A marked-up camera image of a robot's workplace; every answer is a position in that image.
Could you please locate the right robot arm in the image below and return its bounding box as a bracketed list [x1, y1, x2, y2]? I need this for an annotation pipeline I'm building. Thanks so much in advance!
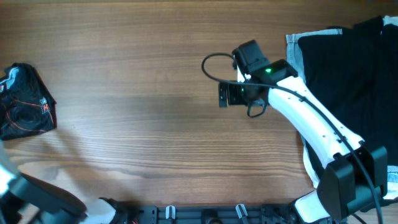
[218, 40, 387, 223]

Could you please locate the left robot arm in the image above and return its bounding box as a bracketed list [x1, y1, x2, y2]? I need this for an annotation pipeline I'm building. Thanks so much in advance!
[1, 145, 129, 224]

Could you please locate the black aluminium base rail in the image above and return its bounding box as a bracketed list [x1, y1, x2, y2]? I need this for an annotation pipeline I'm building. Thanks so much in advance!
[126, 204, 304, 224]

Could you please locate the black printed cycling jersey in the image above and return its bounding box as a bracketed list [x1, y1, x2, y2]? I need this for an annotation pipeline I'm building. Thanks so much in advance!
[1, 63, 57, 141]

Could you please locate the white rail clip right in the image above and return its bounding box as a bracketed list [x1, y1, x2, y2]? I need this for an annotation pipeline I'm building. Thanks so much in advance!
[235, 203, 249, 224]

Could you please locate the white rail clip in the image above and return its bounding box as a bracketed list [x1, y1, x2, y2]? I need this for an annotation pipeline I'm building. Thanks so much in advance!
[235, 203, 249, 224]
[165, 205, 176, 220]

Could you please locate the white rail clip left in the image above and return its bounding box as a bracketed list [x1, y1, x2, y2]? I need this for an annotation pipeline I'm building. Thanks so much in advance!
[165, 205, 176, 220]

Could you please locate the black and white shirt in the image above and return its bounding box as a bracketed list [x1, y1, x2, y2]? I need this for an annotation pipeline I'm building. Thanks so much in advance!
[285, 16, 397, 207]

